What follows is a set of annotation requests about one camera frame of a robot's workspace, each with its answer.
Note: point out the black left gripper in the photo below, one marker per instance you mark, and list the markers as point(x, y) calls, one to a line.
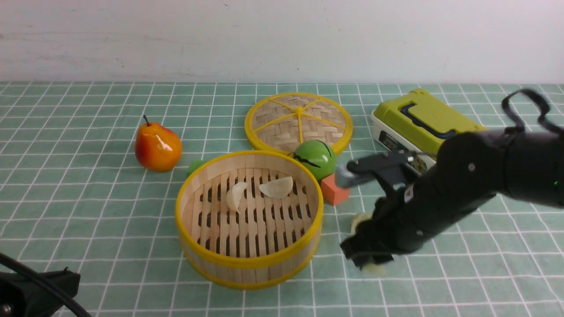
point(20, 297)

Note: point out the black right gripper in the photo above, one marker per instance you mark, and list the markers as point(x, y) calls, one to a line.
point(396, 227)

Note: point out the pale green dumpling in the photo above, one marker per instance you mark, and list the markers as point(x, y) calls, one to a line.
point(373, 270)
point(357, 219)

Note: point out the white dumpling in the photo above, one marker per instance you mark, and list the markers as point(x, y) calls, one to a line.
point(234, 195)
point(277, 188)

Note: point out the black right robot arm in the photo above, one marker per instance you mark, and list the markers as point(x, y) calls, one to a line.
point(470, 170)

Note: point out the yellow rimmed bamboo steamer tray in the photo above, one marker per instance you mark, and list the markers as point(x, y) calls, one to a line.
point(269, 241)

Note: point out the woven bamboo steamer lid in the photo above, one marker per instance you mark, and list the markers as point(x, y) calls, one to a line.
point(282, 122)

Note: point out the orange foam cube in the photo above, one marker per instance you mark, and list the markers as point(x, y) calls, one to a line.
point(333, 194)

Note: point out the green lidded white storage box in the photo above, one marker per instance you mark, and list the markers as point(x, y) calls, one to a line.
point(418, 122)

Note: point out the green toy ball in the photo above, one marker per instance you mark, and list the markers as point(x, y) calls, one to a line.
point(317, 157)

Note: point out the green checked tablecloth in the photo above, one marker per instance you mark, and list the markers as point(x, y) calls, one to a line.
point(73, 195)

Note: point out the orange red toy pear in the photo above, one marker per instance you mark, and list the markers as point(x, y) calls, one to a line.
point(157, 148)

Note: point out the green foam cube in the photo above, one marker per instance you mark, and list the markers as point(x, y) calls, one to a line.
point(194, 165)

